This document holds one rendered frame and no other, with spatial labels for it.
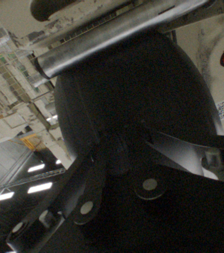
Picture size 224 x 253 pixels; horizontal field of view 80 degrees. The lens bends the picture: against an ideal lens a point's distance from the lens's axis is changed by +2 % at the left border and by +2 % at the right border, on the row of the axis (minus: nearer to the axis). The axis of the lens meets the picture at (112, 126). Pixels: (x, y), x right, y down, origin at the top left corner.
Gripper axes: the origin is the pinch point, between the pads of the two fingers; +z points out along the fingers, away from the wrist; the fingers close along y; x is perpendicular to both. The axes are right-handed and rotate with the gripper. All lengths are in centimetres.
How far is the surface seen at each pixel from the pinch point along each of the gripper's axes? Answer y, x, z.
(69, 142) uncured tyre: -10.4, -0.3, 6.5
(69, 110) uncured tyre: -7.3, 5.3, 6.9
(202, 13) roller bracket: 24.4, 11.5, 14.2
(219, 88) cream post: 30.7, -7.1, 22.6
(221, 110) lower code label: 31.3, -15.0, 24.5
